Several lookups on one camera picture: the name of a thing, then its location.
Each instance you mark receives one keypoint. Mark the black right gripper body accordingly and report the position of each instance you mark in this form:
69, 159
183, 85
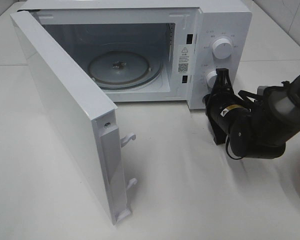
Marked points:
223, 107

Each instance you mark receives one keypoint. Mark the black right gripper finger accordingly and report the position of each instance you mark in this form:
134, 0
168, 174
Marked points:
222, 83

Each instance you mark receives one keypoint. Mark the white microwave door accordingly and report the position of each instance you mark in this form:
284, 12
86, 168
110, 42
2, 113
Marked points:
83, 115

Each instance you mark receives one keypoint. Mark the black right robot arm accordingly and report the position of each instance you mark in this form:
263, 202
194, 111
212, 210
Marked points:
253, 125

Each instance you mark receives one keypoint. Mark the lower white timer knob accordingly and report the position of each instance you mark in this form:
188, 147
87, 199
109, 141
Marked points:
211, 78

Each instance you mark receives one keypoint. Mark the upper white power knob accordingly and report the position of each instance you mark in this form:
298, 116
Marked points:
222, 48

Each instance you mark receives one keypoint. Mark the white warning label sticker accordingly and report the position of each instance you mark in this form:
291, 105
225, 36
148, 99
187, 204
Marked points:
183, 59

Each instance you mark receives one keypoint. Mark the white microwave oven body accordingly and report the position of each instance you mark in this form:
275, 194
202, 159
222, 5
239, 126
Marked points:
81, 27

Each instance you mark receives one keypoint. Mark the glass microwave turntable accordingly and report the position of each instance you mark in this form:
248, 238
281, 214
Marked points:
121, 66

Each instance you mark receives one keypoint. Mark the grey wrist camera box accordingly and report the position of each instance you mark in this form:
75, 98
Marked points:
260, 90

